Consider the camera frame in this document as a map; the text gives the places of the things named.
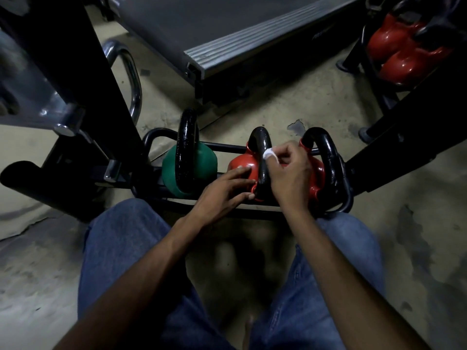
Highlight person's right hand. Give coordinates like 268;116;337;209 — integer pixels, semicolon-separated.
263;140;315;212

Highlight person's left hand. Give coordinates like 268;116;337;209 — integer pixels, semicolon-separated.
182;166;257;230

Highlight red kettlebell with black handle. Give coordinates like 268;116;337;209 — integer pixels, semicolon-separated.
298;127;354;216
366;0;425;65
379;23;455;87
228;126;278;203

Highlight person's right forearm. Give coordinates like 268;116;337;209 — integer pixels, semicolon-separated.
281;208;433;350

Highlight person's left forearm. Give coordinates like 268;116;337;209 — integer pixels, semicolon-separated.
53;215;205;350

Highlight low black kettlebell rack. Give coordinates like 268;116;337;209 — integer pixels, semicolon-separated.
131;127;355;221

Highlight tall black storage rack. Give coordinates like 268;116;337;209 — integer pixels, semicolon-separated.
336;0;467;196

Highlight blue jeans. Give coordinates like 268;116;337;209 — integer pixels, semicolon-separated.
77;198;386;350

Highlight black foam roller pad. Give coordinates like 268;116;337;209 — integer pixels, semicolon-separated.
0;160;107;223

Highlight green kettlebell with black handle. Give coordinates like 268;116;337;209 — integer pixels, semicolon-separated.
161;108;219;199

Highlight chrome curved handle bar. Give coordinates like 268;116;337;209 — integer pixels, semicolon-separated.
102;40;143;126

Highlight black treadmill with grey rail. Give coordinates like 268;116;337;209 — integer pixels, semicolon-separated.
105;0;366;107

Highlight black gym machine frame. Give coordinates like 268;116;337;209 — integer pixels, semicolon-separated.
0;0;146;190

